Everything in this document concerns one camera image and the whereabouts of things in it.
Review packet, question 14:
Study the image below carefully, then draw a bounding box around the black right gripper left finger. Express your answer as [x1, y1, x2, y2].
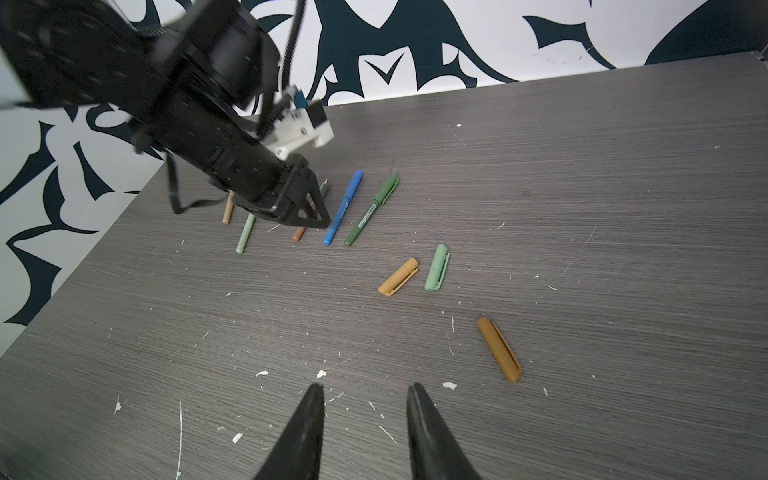
[254, 383, 325, 480]

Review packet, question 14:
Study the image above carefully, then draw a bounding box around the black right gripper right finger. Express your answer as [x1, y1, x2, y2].
[406, 383, 481, 480]

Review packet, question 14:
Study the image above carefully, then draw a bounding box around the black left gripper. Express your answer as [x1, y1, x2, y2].
[129, 91, 331, 229]

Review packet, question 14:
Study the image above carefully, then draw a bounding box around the blue pen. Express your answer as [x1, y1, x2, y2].
[323, 170, 364, 246]

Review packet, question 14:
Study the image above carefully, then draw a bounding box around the light green pen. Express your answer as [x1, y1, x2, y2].
[236, 213, 256, 254]

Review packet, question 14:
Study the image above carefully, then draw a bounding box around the tan pen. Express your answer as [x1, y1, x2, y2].
[222, 191, 235, 225]

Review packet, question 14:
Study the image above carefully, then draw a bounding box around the dark green pen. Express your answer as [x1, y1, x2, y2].
[345, 173, 400, 247]

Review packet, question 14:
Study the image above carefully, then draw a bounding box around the tan pen cap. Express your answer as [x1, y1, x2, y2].
[378, 258, 419, 297]

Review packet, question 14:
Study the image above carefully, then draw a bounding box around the light green pen cap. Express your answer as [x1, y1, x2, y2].
[425, 244, 450, 292]

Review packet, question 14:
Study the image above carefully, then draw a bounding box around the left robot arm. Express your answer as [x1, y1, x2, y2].
[1, 1, 333, 228]

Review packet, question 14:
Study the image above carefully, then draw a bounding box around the brown pen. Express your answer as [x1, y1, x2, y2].
[292, 178, 331, 243]

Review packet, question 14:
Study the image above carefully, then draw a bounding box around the brown pen cap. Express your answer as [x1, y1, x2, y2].
[477, 318, 522, 383]

